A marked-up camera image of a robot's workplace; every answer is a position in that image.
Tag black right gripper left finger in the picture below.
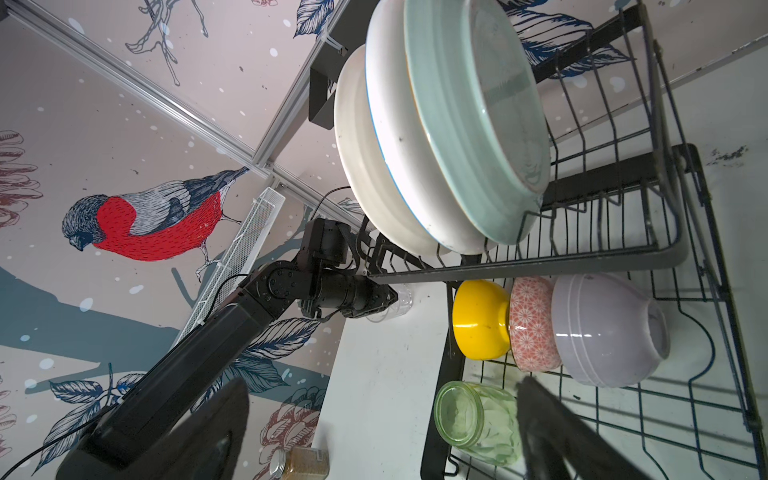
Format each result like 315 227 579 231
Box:
119 379 249 480

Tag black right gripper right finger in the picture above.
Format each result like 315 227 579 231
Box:
517 377 647 479

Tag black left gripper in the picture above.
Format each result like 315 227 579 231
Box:
311 273 398 318

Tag clear glass tumbler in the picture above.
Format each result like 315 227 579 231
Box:
366 284 414 323

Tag green glass tumbler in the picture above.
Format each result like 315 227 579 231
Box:
433 381 522 467

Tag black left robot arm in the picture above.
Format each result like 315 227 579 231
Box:
56 218 398 479

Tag black two-tier dish rack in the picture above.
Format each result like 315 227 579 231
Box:
307 0 768 480

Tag spice jar silver lid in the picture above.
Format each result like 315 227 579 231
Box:
268 445 331 480

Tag lilac ceramic bowl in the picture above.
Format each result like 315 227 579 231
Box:
551 273 671 388

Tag red patterned bowl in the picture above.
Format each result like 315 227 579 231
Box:
509 277 562 372

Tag yellow bowl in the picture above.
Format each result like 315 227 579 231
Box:
452 280 510 361

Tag cream white plate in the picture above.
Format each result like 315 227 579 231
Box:
334 46 449 257

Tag white plate blue rim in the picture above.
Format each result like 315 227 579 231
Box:
364 0 496 255

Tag pale green plate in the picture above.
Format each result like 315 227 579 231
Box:
404 1 551 245

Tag white wire mesh shelf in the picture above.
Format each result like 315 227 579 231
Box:
173 187 285 346

